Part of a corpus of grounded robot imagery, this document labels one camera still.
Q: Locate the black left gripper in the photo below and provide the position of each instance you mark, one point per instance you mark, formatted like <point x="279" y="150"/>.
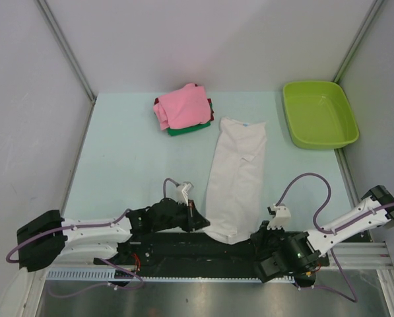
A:
<point x="195" y="220"/>

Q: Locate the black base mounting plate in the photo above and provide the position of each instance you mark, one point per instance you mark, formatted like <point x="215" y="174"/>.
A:
<point x="190" y="255"/>

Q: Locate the grey aluminium corner post left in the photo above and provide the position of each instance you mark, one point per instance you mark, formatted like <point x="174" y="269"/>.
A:
<point x="65" y="48"/>

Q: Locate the dark red folded t shirt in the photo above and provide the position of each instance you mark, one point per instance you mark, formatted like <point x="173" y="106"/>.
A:
<point x="211" y="109"/>

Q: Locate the green folded t shirt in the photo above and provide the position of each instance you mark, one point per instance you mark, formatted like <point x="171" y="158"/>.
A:
<point x="190" y="129"/>

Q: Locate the white t shirt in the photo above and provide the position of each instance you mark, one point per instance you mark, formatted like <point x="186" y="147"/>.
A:
<point x="233" y="197"/>

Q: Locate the aluminium frame rail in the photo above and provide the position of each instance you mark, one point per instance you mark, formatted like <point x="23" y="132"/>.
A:
<point x="363" y="256"/>

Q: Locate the lime green plastic basin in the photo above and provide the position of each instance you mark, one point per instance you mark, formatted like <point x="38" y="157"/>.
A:
<point x="318" y="115"/>

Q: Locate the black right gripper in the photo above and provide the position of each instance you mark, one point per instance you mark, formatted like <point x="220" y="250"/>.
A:
<point x="259" y="237"/>

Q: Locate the grey aluminium corner post right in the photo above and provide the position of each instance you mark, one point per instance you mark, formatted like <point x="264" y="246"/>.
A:
<point x="367" y="22"/>

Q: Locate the grey aluminium corner post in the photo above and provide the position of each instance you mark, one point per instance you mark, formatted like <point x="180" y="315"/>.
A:
<point x="65" y="48"/>
<point x="367" y="22"/>

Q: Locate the pink folded t shirt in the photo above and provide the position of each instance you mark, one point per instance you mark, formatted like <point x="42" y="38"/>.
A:
<point x="183" y="108"/>

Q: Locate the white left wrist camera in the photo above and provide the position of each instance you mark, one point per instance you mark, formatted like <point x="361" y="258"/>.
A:
<point x="182" y="192"/>

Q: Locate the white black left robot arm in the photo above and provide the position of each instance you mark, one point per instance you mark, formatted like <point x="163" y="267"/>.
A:
<point x="52" y="238"/>

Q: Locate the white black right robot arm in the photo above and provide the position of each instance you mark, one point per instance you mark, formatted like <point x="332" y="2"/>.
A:
<point x="375" y="210"/>

